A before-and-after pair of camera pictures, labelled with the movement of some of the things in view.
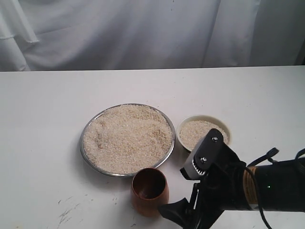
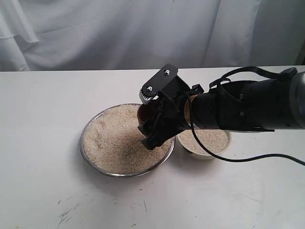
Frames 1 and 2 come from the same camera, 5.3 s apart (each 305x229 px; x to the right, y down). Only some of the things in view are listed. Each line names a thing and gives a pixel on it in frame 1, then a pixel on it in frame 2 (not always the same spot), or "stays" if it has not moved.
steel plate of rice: (121, 140) stays
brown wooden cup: (149, 189) -> (145, 111)
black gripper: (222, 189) -> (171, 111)
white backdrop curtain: (74, 35) stays
